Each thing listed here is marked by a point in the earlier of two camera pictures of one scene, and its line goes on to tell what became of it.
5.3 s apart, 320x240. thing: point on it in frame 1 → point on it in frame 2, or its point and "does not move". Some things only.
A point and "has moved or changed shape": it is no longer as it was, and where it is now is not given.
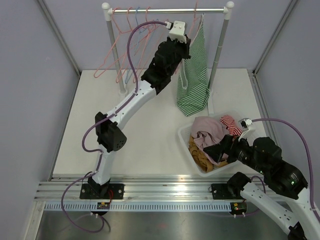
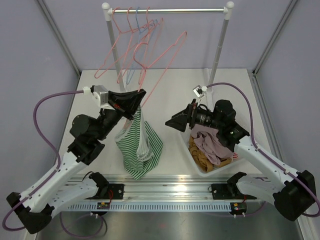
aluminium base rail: x=62 y=193 does not move
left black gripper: x=185 y=46 → x=129 y=102
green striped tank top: x=193 y=89 → x=140 y=144
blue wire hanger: x=136 y=47 → x=140 y=31
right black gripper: x=216 y=151 → x=180 y=120
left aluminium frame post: x=60 y=36 does not move
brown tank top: x=198 y=156 does not move
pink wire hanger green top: x=194 y=79 has moved or changed shape
